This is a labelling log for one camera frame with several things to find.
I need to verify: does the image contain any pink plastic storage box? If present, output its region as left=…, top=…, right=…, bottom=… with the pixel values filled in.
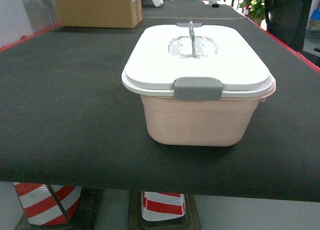
left=141, top=83, right=276, bottom=147

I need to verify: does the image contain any white box lid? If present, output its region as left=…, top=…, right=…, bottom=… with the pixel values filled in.
left=121, top=23, right=276, bottom=100

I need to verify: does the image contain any brown cardboard box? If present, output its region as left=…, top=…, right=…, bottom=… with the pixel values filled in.
left=54, top=0, right=143, bottom=29

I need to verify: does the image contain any grey lid latch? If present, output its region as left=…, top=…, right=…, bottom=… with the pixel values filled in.
left=174, top=77, right=223, bottom=101

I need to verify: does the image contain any black table mat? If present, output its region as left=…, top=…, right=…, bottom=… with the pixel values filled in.
left=0, top=0, right=320, bottom=202

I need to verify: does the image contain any potted green plant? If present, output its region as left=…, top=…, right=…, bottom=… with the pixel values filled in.
left=238, top=0, right=265, bottom=26

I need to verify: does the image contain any red white cone left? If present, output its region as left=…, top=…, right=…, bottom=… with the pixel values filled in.
left=12, top=181, right=103, bottom=230

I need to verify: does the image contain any black office chair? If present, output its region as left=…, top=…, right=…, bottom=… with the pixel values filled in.
left=264, top=0, right=320, bottom=67

